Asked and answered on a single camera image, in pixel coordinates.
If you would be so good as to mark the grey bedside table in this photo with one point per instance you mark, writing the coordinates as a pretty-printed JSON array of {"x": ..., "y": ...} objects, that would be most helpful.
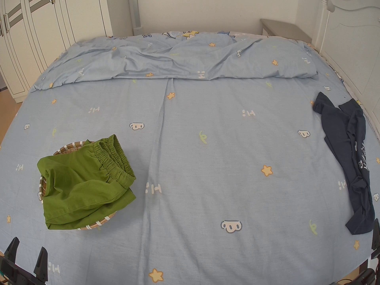
[{"x": 282, "y": 28}]

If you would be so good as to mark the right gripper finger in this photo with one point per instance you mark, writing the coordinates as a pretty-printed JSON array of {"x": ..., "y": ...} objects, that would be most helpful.
[{"x": 377, "y": 242}]

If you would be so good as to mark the grey wall pipe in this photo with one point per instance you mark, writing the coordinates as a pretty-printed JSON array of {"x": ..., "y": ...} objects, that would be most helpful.
[{"x": 135, "y": 4}]

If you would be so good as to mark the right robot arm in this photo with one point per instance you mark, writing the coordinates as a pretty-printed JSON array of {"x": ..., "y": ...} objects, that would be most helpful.
[{"x": 369, "y": 278}]

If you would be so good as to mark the round woven basket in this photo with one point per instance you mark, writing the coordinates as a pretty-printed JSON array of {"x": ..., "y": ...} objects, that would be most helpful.
[{"x": 98, "y": 222}]

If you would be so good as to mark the dark blue T-shirt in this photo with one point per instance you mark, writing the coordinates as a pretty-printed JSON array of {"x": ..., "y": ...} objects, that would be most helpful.
[{"x": 341, "y": 129}]

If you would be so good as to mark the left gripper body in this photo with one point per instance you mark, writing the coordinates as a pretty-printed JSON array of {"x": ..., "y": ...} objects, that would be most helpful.
[{"x": 14, "y": 275}]

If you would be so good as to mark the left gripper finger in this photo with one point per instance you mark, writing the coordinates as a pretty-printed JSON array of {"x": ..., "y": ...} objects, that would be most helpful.
[
  {"x": 13, "y": 251},
  {"x": 41, "y": 266}
]

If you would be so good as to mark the green shorts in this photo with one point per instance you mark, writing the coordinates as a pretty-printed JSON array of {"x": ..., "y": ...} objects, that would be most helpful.
[{"x": 80, "y": 183}]

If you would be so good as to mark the bed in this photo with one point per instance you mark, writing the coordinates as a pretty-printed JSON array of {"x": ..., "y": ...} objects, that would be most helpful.
[{"x": 207, "y": 159}]

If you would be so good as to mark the pale blue quilt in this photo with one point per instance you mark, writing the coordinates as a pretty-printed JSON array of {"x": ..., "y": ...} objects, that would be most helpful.
[{"x": 178, "y": 61}]

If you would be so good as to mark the white wardrobe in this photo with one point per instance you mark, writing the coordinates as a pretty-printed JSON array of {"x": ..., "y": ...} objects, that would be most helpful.
[{"x": 44, "y": 25}]

